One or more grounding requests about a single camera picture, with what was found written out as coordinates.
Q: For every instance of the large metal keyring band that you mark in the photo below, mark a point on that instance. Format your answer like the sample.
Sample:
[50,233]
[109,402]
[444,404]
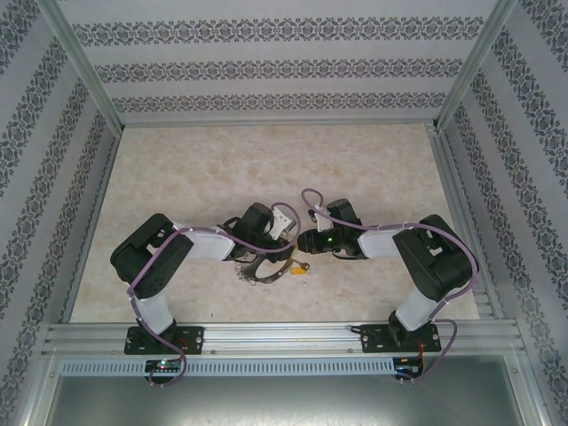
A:
[266,278]

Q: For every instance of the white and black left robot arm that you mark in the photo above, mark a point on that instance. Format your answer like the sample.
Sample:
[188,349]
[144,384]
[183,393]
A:
[208,246]

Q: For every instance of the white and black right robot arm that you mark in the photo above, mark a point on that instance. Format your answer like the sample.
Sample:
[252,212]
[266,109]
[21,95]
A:
[377,244]

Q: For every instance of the grey sheet metal tray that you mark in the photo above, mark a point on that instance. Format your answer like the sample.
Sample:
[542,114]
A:
[284,404]

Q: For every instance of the aluminium mounting rail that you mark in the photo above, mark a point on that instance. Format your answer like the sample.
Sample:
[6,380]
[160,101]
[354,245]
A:
[284,339]

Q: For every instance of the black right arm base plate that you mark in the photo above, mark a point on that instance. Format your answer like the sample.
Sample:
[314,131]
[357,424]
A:
[377,339]

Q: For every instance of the aluminium table back rail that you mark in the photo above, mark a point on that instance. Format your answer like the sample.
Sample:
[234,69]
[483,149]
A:
[279,125]

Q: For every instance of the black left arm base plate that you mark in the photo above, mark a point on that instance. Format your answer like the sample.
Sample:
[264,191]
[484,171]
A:
[193,339]

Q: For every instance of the aluminium table side rail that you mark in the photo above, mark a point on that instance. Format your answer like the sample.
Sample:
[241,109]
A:
[450,177]
[103,182]

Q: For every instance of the aluminium upright post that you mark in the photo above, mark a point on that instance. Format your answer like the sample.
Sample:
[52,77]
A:
[86,66]
[471,66]

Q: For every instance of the aluminium lower frame bar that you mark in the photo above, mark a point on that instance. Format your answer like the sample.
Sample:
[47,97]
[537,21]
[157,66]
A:
[530,390]
[37,390]

